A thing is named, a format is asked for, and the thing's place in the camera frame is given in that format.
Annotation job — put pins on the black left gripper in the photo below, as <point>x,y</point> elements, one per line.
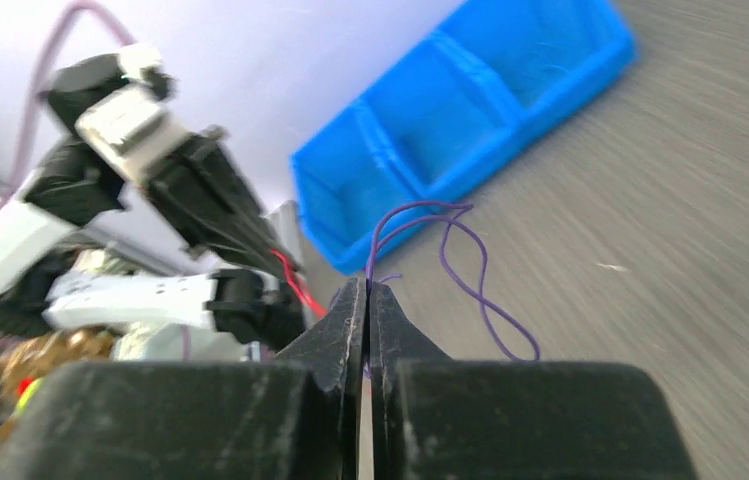
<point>211,206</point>

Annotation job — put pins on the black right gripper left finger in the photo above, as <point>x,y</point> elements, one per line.
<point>294,417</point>

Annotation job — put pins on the blue plastic bin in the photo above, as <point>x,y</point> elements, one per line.
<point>488,81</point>

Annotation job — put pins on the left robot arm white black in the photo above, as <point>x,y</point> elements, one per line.
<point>50,282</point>

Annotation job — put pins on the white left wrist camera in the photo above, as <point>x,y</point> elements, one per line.
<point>130,129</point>

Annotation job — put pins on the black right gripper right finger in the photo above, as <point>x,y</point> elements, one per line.
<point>435,417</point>

